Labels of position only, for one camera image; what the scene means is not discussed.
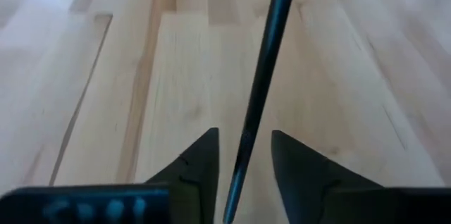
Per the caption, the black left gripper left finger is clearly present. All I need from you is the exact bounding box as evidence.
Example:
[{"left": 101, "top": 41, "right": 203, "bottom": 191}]
[{"left": 144, "top": 127, "right": 221, "bottom": 224}]

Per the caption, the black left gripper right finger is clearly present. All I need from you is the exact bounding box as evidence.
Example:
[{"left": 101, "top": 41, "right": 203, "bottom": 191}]
[{"left": 271, "top": 130, "right": 387, "bottom": 224}]

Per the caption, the fluffy-headed black makeup brush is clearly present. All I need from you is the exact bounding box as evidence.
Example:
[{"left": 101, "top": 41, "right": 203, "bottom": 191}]
[{"left": 222, "top": 0, "right": 300, "bottom": 224}]

